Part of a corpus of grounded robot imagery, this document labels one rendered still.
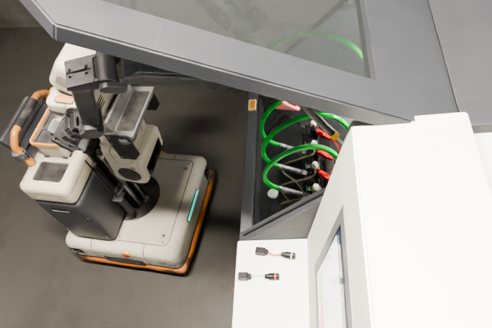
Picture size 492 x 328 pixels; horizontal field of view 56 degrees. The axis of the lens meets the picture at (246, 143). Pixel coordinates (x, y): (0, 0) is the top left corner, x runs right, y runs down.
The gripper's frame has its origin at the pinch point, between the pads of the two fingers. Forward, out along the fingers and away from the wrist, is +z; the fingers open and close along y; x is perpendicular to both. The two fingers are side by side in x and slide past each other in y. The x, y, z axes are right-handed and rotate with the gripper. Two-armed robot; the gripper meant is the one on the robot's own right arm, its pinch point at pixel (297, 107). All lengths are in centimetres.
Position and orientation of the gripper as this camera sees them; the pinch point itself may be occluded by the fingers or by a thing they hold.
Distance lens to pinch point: 149.5
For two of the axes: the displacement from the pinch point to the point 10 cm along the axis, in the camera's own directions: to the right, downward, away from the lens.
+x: 2.9, -8.2, 4.9
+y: 5.0, -3.1, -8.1
